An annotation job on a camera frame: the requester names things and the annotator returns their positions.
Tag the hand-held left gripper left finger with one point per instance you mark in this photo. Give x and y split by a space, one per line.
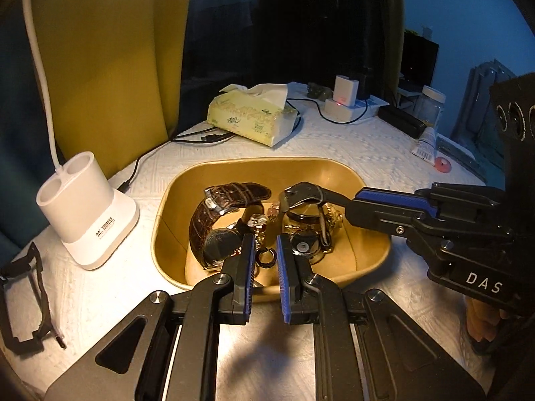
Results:
249 275

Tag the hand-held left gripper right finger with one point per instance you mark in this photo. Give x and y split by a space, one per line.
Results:
282 280

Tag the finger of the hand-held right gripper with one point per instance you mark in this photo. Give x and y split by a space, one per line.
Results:
393 199
384 219

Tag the round metal band wristwatch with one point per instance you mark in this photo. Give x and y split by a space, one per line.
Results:
333 216

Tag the gold rectangular bowl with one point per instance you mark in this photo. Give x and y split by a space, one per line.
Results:
188 183

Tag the person's right hand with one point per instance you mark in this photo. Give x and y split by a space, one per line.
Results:
485 319

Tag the pink round disc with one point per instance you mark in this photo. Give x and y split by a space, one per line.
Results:
443 164

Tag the white tube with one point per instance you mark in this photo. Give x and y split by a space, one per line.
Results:
425 144

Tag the black box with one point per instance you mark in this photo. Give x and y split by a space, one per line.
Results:
403 121

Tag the white lid jar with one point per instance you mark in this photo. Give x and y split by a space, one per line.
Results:
432 108

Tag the white power strip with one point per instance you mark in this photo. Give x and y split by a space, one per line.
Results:
338 112

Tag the white shelf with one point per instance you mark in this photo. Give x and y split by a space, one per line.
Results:
407 96

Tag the black power adapter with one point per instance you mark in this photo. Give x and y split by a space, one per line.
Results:
362 85

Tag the white charger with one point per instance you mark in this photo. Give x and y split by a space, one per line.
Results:
345 87

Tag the white textured tablecloth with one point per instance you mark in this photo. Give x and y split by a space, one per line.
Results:
125 334

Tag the black monitor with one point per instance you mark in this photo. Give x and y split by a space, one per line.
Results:
420 60

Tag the yellow tissue pack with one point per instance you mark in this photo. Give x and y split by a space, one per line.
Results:
250 121

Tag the white desk lamp base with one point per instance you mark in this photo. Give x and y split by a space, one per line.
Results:
83 217

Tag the yellow curtain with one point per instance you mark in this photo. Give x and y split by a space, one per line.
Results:
393 21
113 50

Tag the dark window pane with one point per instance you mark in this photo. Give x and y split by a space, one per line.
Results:
292 21

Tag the black folding stand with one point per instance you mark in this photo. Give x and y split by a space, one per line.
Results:
39 275

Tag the blue curtain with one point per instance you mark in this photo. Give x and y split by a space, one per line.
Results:
16 112

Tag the grey metal frame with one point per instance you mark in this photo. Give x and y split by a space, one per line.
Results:
487 104

